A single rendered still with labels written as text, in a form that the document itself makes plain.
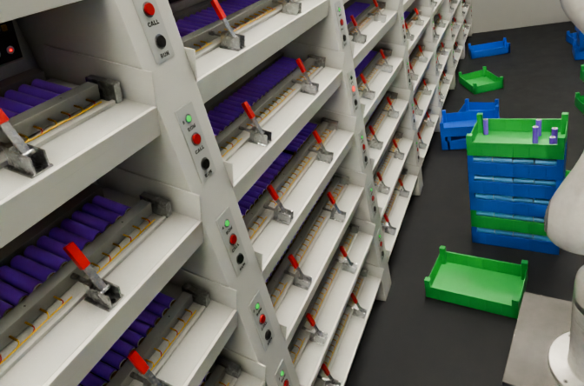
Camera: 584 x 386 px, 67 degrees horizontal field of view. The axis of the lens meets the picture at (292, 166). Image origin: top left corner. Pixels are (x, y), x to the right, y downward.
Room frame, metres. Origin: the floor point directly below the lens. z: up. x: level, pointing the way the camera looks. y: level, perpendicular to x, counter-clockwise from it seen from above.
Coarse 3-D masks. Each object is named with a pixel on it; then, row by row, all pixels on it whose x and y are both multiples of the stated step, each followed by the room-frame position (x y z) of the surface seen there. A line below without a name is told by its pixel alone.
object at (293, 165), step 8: (320, 128) 1.18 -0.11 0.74; (312, 136) 1.13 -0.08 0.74; (320, 136) 1.16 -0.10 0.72; (304, 144) 1.09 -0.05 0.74; (312, 144) 1.10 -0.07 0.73; (304, 152) 1.05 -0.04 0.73; (296, 160) 1.01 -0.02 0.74; (288, 168) 0.98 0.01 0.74; (296, 168) 1.01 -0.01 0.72; (280, 176) 0.95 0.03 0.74; (288, 176) 0.96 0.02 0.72; (296, 176) 0.97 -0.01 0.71; (272, 184) 0.92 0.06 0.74; (280, 184) 0.92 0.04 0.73; (264, 192) 0.89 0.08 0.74; (264, 200) 0.86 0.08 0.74; (256, 208) 0.83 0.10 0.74; (264, 208) 0.85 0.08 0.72; (248, 216) 0.81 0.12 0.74; (256, 216) 0.82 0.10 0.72; (248, 224) 0.78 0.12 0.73
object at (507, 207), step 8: (472, 200) 1.37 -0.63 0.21; (480, 200) 1.36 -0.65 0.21; (488, 200) 1.34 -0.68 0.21; (496, 200) 1.32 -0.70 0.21; (472, 208) 1.38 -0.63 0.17; (480, 208) 1.36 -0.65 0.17; (488, 208) 1.34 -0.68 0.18; (496, 208) 1.32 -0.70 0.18; (504, 208) 1.31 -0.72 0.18; (512, 208) 1.29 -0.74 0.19; (520, 208) 1.27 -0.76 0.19; (528, 208) 1.26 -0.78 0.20; (536, 208) 1.24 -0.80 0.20; (544, 208) 1.23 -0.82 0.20; (536, 216) 1.24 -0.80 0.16
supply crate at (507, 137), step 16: (480, 128) 1.52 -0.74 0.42; (496, 128) 1.49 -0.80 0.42; (512, 128) 1.46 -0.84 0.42; (528, 128) 1.43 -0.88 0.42; (544, 128) 1.40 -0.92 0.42; (560, 128) 1.37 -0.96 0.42; (480, 144) 1.35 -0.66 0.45; (496, 144) 1.32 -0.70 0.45; (512, 144) 1.29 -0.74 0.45; (528, 144) 1.26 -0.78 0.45; (544, 144) 1.23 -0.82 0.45; (560, 144) 1.20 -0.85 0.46
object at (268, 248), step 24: (312, 120) 1.26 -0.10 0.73; (336, 120) 1.22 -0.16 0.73; (336, 144) 1.13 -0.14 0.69; (312, 168) 1.02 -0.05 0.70; (336, 168) 1.08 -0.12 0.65; (312, 192) 0.92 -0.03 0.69; (264, 216) 0.84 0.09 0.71; (264, 240) 0.76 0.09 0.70; (288, 240) 0.79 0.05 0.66; (264, 264) 0.70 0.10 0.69
